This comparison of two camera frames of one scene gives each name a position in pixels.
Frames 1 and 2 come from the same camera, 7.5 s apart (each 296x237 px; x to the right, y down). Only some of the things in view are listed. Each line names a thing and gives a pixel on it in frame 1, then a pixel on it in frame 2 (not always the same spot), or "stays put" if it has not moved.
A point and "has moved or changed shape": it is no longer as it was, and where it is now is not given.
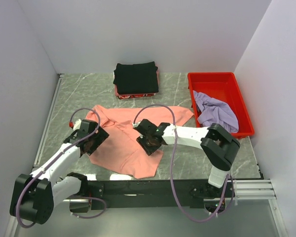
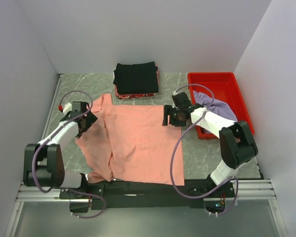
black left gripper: x=98 y=139 → x=89 y=119
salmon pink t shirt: x=120 y=151 has moved or changed shape
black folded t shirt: x=141 y=78 stays put
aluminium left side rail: x=48 y=122 stays put
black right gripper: x=145 y=145 → x=171 y=116
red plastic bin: x=224 y=86 stays put
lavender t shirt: x=215 y=111 stays put
